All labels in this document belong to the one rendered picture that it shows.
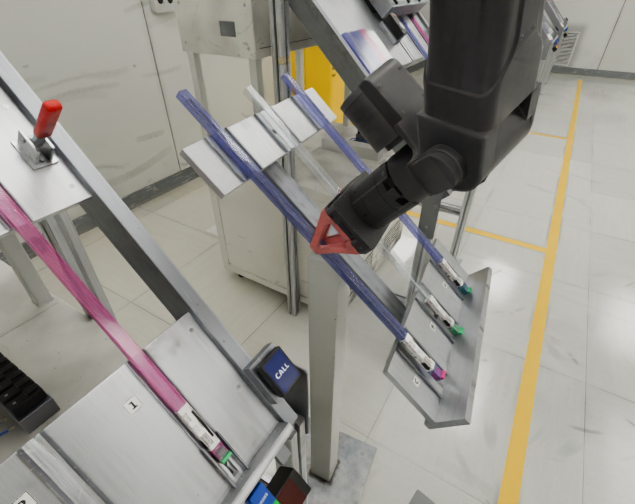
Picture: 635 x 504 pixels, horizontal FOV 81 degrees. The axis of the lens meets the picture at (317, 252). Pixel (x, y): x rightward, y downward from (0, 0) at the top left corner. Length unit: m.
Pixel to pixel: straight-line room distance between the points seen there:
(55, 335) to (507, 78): 0.87
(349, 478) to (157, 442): 0.88
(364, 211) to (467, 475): 1.08
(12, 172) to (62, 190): 0.05
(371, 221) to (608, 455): 1.32
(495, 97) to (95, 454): 0.46
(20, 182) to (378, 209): 0.39
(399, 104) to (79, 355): 0.73
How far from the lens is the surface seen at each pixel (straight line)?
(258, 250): 1.62
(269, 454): 0.51
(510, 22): 0.26
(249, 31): 1.28
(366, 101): 0.36
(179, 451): 0.49
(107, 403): 0.47
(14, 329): 0.99
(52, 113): 0.45
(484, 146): 0.28
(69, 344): 0.89
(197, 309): 0.49
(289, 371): 0.50
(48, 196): 0.52
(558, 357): 1.79
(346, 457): 1.31
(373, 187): 0.39
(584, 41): 7.65
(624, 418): 1.72
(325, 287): 0.65
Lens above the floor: 1.19
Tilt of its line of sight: 36 degrees down
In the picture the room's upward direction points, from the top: straight up
